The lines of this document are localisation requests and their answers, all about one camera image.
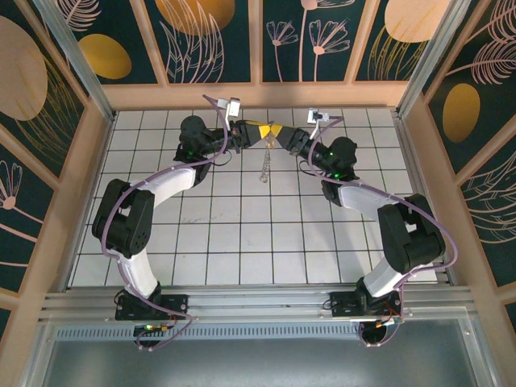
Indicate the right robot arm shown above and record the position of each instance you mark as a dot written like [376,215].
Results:
[363,199]

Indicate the aluminium frame post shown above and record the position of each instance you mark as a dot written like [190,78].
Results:
[78,60]
[429,60]

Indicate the aluminium side rail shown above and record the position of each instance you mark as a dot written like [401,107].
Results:
[409,161]

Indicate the perforated metal strip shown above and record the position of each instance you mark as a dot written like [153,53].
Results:
[258,332]

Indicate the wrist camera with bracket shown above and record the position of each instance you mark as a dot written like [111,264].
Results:
[234,106]
[316,115]

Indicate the aluminium mounting rail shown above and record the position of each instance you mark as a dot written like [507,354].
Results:
[258,302]

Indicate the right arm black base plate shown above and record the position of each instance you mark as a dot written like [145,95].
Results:
[340,304]

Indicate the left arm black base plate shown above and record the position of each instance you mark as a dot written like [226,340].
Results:
[177,302]

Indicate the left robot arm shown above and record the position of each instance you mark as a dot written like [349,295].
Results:
[173,183]

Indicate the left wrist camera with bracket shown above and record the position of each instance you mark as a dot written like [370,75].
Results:
[234,106]

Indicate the small circuit board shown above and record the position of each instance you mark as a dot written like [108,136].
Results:
[151,328]
[389,321]

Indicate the grey metal sheet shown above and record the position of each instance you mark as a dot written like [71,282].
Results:
[258,363]

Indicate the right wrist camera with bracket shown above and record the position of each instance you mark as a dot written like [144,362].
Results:
[316,115]

